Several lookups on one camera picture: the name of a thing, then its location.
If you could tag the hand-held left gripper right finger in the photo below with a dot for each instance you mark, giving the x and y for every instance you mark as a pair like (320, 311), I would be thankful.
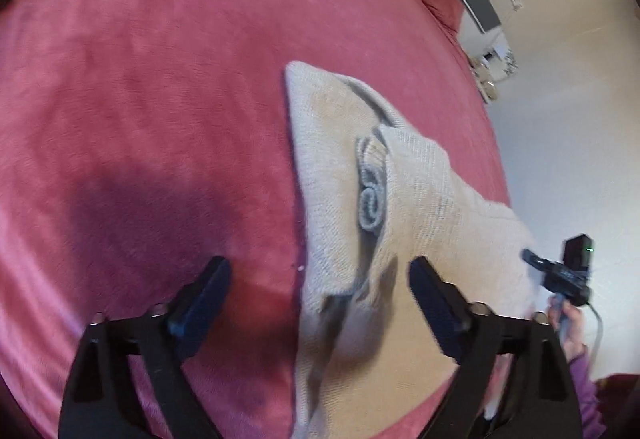
(435, 309)

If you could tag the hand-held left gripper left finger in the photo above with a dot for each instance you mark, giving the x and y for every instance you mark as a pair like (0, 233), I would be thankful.
(205, 304)

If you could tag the cluttered nightstand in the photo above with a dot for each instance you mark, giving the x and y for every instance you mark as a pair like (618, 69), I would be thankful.
(492, 74)

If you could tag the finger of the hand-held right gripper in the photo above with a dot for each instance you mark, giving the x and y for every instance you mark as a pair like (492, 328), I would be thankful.
(534, 259)

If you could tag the person's right hand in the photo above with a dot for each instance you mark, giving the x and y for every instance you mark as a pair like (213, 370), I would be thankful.
(572, 326)

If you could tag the pink bed blanket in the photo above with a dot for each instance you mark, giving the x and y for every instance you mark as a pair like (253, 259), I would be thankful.
(150, 94)

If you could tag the cream knit sweater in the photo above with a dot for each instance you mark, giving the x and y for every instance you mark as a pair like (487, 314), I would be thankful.
(350, 159)

